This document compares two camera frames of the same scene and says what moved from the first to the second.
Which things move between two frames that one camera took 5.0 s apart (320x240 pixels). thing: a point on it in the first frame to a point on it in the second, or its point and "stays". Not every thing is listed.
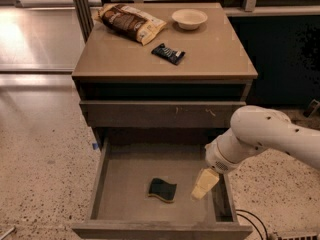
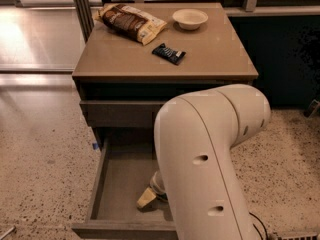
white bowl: (189, 18) stays
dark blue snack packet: (168, 54) stays
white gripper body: (216, 161) to (156, 185)
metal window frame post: (83, 10) stays
